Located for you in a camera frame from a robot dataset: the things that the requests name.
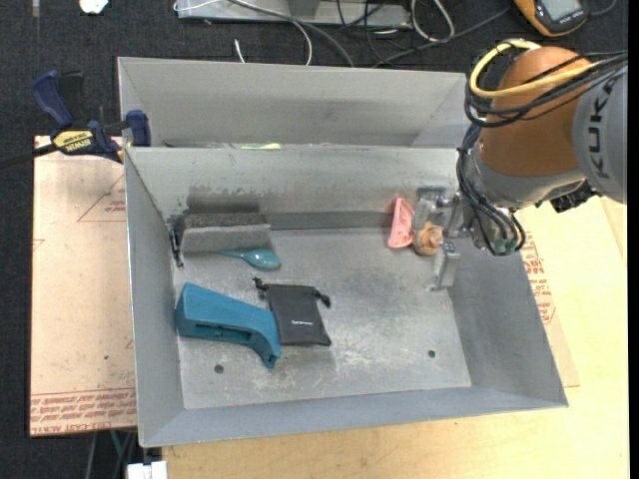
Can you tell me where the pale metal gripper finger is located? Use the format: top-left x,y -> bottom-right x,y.
413,186 -> 448,233
424,240 -> 462,292

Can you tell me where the pink plastic triangle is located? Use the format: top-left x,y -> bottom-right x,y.
386,196 -> 416,250

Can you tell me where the orange and tan toy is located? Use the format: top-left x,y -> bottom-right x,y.
412,221 -> 444,257

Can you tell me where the grey metal bin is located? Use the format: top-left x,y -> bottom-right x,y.
117,56 -> 569,449

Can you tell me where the teal plastic spoon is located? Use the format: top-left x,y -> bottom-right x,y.
218,247 -> 283,271

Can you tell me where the grey foam block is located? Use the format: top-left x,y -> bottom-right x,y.
180,211 -> 274,254

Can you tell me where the brown cardboard board red print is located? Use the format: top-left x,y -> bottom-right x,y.
29,135 -> 581,438

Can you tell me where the black drawstring pouch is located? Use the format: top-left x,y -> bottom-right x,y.
253,276 -> 332,347

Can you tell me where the teal plastic handle-shaped tool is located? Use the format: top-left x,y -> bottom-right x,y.
174,281 -> 283,369

